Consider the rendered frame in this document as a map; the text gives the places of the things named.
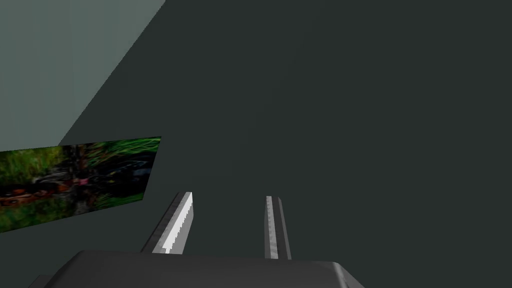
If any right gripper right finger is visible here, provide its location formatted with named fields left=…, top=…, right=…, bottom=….
left=264, top=195, right=293, bottom=261

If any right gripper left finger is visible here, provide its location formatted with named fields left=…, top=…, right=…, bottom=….
left=140, top=191, right=195, bottom=255

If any green wall picture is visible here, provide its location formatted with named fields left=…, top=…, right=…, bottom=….
left=0, top=136, right=163, bottom=234

